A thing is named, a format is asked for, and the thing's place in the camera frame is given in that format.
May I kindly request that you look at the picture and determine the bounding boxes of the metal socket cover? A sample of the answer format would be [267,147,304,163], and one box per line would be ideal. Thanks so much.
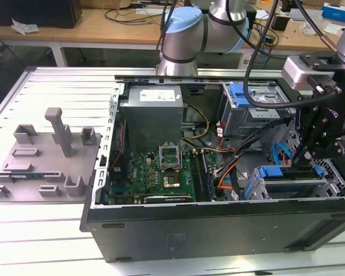
[159,143,181,173]

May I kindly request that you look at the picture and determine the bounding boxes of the RAM stick with blue label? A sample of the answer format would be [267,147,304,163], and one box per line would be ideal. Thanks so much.
[10,172,44,180]

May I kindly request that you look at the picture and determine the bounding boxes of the clear plastic bag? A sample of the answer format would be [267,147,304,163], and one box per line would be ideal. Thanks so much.
[301,21,345,37]

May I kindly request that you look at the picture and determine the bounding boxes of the red black fan wire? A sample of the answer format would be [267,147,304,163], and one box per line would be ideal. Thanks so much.
[114,120,126,170]

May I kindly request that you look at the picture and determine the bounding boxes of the grey power supply unit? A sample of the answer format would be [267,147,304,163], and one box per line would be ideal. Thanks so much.
[119,85,187,152]

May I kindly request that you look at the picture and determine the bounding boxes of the large black box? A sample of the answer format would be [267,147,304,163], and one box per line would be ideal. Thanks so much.
[0,0,83,29]

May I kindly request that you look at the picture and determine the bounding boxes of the flat grey box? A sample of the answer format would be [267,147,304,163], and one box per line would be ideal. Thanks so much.
[289,7,324,21]

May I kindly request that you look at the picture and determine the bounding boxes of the black camera cable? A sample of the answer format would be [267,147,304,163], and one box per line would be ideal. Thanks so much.
[243,0,305,110]

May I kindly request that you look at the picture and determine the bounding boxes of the yellow wire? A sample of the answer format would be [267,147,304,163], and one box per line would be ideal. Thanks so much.
[181,105,210,141]

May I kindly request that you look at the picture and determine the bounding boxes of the blue data wire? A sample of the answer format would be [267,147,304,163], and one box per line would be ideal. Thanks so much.
[271,142,293,166]

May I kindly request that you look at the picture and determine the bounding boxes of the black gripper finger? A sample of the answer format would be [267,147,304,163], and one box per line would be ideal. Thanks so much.
[302,109,345,168]
[292,108,305,168]

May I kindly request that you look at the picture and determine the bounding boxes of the black graphics card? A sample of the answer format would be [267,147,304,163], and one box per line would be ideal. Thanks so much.
[143,195,193,204]

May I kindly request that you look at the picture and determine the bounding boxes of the blue cardboard box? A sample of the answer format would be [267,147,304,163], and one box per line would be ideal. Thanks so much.
[321,2,345,24]

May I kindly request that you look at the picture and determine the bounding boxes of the black open PC case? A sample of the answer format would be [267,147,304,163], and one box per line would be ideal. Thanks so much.
[79,70,345,263]

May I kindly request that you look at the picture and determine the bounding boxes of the black cable bundle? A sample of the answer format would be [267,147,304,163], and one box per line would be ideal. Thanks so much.
[215,116,291,199]

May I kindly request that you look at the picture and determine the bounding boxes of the wooden desk white frame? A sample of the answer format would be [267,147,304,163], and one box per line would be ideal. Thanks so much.
[247,8,345,68]
[0,7,166,68]

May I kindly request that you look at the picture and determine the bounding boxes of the blue plastic drive latch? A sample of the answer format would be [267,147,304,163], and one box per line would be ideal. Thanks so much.
[229,83,259,108]

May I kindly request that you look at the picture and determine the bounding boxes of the green motherboard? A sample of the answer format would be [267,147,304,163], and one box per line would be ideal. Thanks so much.
[108,149,219,202]

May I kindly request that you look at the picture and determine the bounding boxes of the white paper sheet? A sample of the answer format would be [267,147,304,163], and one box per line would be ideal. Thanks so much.
[254,10,273,21]

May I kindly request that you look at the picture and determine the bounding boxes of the crumpled white plastic wrap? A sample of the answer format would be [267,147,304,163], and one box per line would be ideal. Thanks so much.
[11,18,40,36]

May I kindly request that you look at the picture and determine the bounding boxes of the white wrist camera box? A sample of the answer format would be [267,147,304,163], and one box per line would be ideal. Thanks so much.
[281,55,316,91]

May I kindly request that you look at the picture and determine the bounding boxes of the orange wire bundle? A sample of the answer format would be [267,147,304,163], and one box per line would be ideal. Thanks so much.
[214,156,239,190]

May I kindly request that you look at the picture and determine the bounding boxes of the CPU socket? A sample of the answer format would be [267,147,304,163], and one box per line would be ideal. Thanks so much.
[163,172,182,189]

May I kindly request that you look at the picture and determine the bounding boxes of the metal disk bay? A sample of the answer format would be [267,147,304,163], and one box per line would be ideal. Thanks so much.
[243,165,339,201]

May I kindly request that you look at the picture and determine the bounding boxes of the grey plastic parts rack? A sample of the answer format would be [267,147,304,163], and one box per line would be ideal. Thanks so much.
[0,106,103,204]

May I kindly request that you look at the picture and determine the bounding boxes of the metal drive cage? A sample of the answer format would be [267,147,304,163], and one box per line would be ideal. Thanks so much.
[220,83,296,139]

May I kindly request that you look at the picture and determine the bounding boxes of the small black cube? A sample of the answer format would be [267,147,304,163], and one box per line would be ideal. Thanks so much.
[271,14,291,32]

